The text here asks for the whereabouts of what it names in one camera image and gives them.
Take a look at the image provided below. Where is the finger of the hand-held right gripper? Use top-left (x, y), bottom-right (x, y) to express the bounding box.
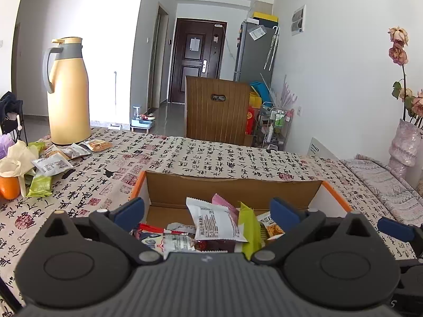
top-left (377, 217), bottom-right (423, 260)

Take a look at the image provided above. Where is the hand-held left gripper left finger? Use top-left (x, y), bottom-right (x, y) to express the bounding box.
top-left (30, 197), bottom-right (162, 265)

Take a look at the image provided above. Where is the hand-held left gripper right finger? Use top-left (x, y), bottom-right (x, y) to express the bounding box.
top-left (252, 197), bottom-right (384, 266)

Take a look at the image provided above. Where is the cracker snack packet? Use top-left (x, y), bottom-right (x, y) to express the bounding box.
top-left (256, 212), bottom-right (285, 240)

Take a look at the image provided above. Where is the green snack packet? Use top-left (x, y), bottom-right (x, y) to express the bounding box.
top-left (238, 201), bottom-right (265, 261)

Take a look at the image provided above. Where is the white red snack packet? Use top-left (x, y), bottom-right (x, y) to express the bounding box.
top-left (142, 231), bottom-right (199, 260)

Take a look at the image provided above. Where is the red cardboard box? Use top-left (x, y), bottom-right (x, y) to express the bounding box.
top-left (129, 170), bottom-right (352, 261)

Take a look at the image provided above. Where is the pink snack packet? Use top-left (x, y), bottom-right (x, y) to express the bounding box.
top-left (211, 194), bottom-right (240, 217)

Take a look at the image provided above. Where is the white cracker packet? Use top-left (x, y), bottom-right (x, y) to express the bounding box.
top-left (186, 197), bottom-right (247, 242)

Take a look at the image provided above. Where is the dark red snack packet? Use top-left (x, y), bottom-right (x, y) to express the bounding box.
top-left (195, 239), bottom-right (237, 253)

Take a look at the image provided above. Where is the grey patterned cloth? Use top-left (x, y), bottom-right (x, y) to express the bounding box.
top-left (342, 158), bottom-right (423, 218)

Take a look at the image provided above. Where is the white flat panel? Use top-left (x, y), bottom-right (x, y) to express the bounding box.
top-left (307, 137), bottom-right (341, 161)

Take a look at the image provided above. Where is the small cracker packet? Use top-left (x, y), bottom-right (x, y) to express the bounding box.
top-left (81, 139), bottom-right (113, 153)

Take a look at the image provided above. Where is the white sachet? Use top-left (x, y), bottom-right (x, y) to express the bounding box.
top-left (31, 156), bottom-right (74, 176)
top-left (61, 143), bottom-right (93, 159)

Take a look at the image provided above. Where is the pink ribbed vase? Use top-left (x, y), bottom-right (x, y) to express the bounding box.
top-left (388, 119), bottom-right (423, 172)

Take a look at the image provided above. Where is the metal rack cart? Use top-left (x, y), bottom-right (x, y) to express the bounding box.
top-left (254, 104), bottom-right (295, 151)

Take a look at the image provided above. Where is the red gift box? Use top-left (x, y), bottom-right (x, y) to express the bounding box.
top-left (245, 106), bottom-right (260, 136)

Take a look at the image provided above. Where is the brown wooden chair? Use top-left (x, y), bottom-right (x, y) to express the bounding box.
top-left (185, 76), bottom-right (250, 146)

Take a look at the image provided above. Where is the orange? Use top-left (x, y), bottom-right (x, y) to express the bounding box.
top-left (0, 176), bottom-right (21, 200)

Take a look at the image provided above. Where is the cream crumpled cloth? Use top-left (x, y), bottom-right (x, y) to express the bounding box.
top-left (0, 140), bottom-right (40, 197)

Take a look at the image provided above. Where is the yellow thermos jug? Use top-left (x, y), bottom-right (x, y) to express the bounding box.
top-left (42, 37), bottom-right (92, 146)

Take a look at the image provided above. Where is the purple tissue pack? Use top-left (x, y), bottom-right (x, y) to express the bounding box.
top-left (0, 134), bottom-right (15, 159)

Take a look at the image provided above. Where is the dark brown door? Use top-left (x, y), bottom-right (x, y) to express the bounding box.
top-left (168, 18), bottom-right (227, 104)

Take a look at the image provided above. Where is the black bag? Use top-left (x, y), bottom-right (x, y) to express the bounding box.
top-left (0, 91), bottom-right (27, 142)

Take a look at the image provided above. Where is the grey refrigerator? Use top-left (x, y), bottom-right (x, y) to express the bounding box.
top-left (234, 20), bottom-right (280, 83)

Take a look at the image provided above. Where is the white umbrella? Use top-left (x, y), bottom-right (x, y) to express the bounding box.
top-left (264, 26), bottom-right (281, 71)

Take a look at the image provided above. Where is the dried pink rose bouquet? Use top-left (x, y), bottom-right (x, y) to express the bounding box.
top-left (388, 26), bottom-right (423, 129)

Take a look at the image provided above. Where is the yellow box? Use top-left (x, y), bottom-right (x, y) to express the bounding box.
top-left (253, 12), bottom-right (279, 24)

